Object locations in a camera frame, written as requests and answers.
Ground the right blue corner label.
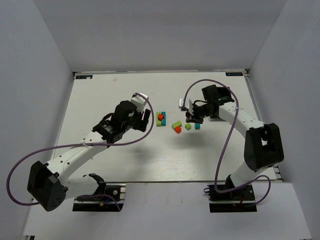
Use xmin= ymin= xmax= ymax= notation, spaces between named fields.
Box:
xmin=225 ymin=72 xmax=243 ymax=77

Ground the left blue corner label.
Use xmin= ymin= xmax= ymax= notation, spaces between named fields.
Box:
xmin=75 ymin=75 xmax=93 ymax=80

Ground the teal arch block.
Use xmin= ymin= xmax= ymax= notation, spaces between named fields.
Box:
xmin=161 ymin=111 xmax=167 ymax=126

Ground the green arch block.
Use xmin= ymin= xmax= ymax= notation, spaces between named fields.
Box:
xmin=156 ymin=112 xmax=164 ymax=127

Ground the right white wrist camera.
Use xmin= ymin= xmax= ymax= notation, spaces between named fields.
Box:
xmin=178 ymin=98 xmax=193 ymax=114

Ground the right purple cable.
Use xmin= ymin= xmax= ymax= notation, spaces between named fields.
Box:
xmin=183 ymin=79 xmax=272 ymax=206

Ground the green rectangular block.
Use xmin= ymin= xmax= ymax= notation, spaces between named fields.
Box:
xmin=171 ymin=120 xmax=182 ymax=129

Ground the teal cube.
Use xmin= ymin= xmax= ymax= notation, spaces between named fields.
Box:
xmin=194 ymin=123 xmax=201 ymax=130

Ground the red cube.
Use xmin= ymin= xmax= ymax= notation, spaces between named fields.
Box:
xmin=174 ymin=126 xmax=182 ymax=134
xmin=157 ymin=113 xmax=165 ymax=122

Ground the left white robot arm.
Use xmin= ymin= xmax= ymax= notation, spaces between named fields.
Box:
xmin=27 ymin=93 xmax=154 ymax=212

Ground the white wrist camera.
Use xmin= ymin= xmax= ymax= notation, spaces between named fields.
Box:
xmin=130 ymin=93 xmax=149 ymax=113
xmin=178 ymin=98 xmax=193 ymax=114

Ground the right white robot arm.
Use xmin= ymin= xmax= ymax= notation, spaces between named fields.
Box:
xmin=179 ymin=81 xmax=284 ymax=193

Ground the black plastic box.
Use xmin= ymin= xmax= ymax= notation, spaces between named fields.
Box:
xmin=217 ymin=87 xmax=234 ymax=103

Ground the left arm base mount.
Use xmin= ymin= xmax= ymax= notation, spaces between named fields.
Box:
xmin=72 ymin=183 xmax=126 ymax=213

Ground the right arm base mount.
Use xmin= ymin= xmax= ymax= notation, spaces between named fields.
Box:
xmin=203 ymin=184 xmax=257 ymax=213

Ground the red cube front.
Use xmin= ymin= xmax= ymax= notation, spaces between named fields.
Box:
xmin=174 ymin=126 xmax=182 ymax=134

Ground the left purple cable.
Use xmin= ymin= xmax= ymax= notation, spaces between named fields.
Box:
xmin=6 ymin=92 xmax=155 ymax=206

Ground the green cube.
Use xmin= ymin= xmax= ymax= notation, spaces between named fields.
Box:
xmin=185 ymin=123 xmax=192 ymax=130

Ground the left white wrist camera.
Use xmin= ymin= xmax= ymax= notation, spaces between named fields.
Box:
xmin=130 ymin=93 xmax=149 ymax=113

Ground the purple cable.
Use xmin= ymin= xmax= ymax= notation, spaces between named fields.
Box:
xmin=6 ymin=92 xmax=155 ymax=206
xmin=183 ymin=79 xmax=272 ymax=206

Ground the blue corner label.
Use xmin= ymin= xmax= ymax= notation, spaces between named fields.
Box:
xmin=225 ymin=72 xmax=243 ymax=77
xmin=75 ymin=75 xmax=93 ymax=80

